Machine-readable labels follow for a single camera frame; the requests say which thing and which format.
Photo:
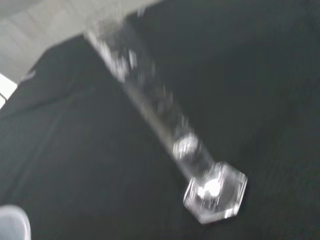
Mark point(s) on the black bench cloth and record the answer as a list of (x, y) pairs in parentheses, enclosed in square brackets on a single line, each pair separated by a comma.
[(250, 100)]

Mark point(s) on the translucent plastic funnel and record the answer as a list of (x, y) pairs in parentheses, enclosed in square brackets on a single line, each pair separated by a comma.
[(12, 225)]

